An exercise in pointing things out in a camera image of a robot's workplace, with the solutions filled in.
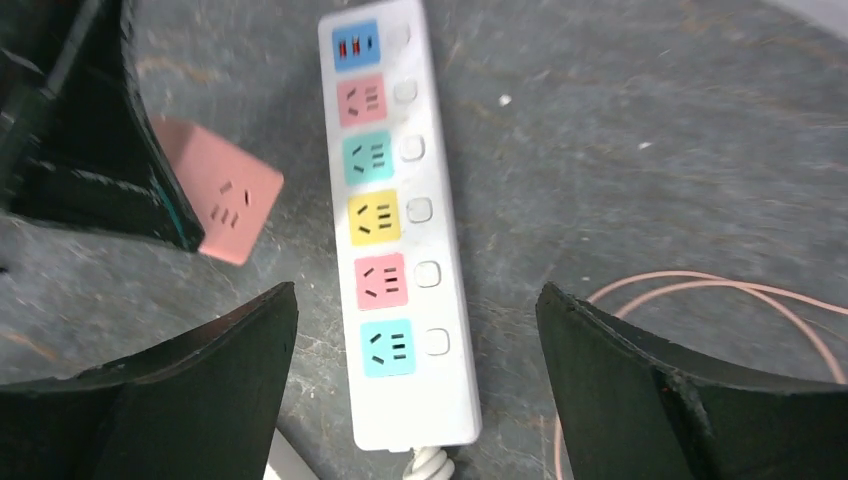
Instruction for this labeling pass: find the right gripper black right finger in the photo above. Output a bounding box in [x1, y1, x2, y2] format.
[536, 283, 847, 479]

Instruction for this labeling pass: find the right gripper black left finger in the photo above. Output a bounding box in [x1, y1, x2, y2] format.
[1, 282, 299, 479]

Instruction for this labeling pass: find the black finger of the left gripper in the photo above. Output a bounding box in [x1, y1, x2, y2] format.
[1, 0, 204, 253]

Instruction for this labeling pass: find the pink cube plug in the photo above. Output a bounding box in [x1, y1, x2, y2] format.
[151, 116, 284, 266]

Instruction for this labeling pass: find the small white power strip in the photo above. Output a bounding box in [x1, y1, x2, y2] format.
[263, 429, 318, 480]

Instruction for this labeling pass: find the white power strip cable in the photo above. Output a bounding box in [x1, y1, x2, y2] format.
[402, 446, 458, 480]

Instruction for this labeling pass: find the long white power strip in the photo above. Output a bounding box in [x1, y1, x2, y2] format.
[318, 1, 482, 452]

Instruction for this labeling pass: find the pink thin cable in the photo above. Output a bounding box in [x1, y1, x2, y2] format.
[553, 269, 848, 480]

